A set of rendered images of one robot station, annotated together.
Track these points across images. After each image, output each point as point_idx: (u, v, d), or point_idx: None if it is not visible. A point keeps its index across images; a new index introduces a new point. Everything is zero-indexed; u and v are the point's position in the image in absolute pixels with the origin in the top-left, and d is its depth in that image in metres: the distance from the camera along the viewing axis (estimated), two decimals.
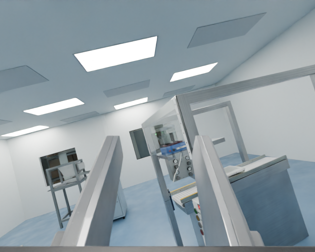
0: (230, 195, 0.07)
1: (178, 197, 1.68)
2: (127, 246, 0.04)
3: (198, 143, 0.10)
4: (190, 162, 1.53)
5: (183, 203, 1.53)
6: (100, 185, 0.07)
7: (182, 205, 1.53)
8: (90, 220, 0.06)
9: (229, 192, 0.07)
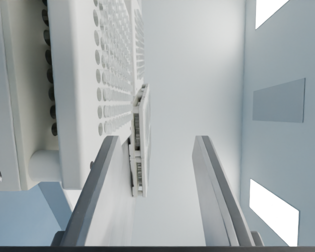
0: (230, 195, 0.07)
1: None
2: (127, 246, 0.04)
3: (198, 143, 0.10)
4: None
5: None
6: (100, 185, 0.07)
7: None
8: (90, 220, 0.06)
9: (229, 192, 0.07)
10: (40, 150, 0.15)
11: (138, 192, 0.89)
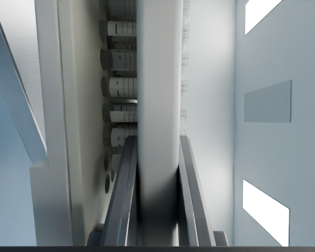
0: (198, 195, 0.07)
1: None
2: (127, 246, 0.04)
3: None
4: None
5: None
6: (131, 185, 0.07)
7: None
8: (127, 220, 0.06)
9: (197, 192, 0.07)
10: (98, 227, 0.10)
11: None
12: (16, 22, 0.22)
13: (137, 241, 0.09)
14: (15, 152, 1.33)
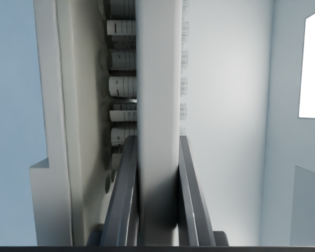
0: (198, 195, 0.07)
1: None
2: (127, 246, 0.04)
3: None
4: None
5: None
6: (131, 185, 0.07)
7: None
8: (127, 220, 0.06)
9: (197, 192, 0.07)
10: (99, 227, 0.10)
11: None
12: None
13: (137, 241, 0.09)
14: None
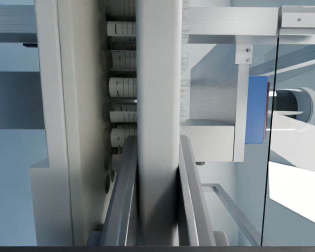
0: (198, 195, 0.07)
1: None
2: (127, 246, 0.04)
3: None
4: None
5: None
6: (131, 185, 0.07)
7: None
8: (127, 220, 0.06)
9: (197, 192, 0.07)
10: (99, 227, 0.10)
11: None
12: None
13: (137, 241, 0.09)
14: None
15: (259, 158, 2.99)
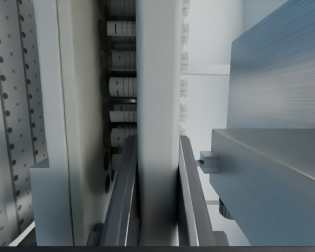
0: (198, 195, 0.07)
1: (5, 38, 0.12)
2: (127, 246, 0.04)
3: None
4: None
5: None
6: (131, 185, 0.07)
7: None
8: (127, 220, 0.06)
9: (197, 192, 0.07)
10: (99, 227, 0.10)
11: None
12: None
13: (137, 241, 0.09)
14: None
15: None
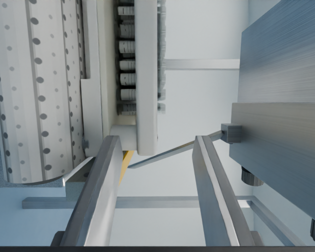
0: (230, 195, 0.07)
1: None
2: (127, 246, 0.04)
3: (198, 143, 0.10)
4: None
5: None
6: (100, 185, 0.07)
7: (31, 184, 0.13)
8: (90, 220, 0.06)
9: (229, 192, 0.07)
10: (114, 124, 0.18)
11: None
12: None
13: (136, 128, 0.17)
14: None
15: None
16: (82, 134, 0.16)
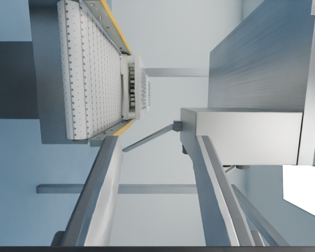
0: (230, 195, 0.07)
1: (120, 81, 0.64)
2: (127, 246, 0.04)
3: (198, 143, 0.10)
4: None
5: (82, 139, 0.35)
6: (100, 185, 0.07)
7: (72, 140, 0.36)
8: (90, 220, 0.06)
9: (229, 192, 0.07)
10: (129, 112, 0.68)
11: None
12: None
13: (134, 112, 0.67)
14: None
15: None
16: (121, 114, 0.67)
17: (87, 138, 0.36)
